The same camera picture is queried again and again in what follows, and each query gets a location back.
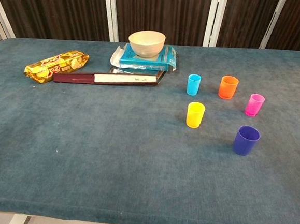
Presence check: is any yellow plastic cup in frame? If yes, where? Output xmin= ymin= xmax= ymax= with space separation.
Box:
xmin=185 ymin=101 xmax=206 ymax=129

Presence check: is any light blue plastic cup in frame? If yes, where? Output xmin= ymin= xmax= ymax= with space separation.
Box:
xmin=186 ymin=73 xmax=202 ymax=97

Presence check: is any dark purple plastic cup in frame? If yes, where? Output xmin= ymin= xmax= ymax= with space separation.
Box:
xmin=232 ymin=124 xmax=262 ymax=157

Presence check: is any pink plastic cup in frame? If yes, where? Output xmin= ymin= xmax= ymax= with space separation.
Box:
xmin=244 ymin=93 xmax=266 ymax=118

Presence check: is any open blue carton box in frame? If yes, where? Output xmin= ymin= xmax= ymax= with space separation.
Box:
xmin=109 ymin=40 xmax=179 ymax=73

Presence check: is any blue table cloth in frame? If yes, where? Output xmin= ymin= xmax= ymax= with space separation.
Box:
xmin=0 ymin=27 xmax=300 ymax=224

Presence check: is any cream bowl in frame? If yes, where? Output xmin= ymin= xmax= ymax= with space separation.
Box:
xmin=126 ymin=28 xmax=167 ymax=60

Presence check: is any orange plastic cup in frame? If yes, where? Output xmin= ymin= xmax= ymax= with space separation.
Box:
xmin=217 ymin=74 xmax=240 ymax=101

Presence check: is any maroon chopstick box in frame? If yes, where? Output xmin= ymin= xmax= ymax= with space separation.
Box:
xmin=52 ymin=67 xmax=161 ymax=91

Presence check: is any yellow snack packet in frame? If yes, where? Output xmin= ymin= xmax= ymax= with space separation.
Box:
xmin=23 ymin=46 xmax=91 ymax=88

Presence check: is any white frame post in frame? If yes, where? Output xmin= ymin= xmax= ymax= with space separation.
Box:
xmin=202 ymin=0 xmax=228 ymax=49
xmin=259 ymin=0 xmax=288 ymax=51
xmin=99 ymin=0 xmax=122 ymax=43
xmin=0 ymin=0 xmax=19 ymax=48

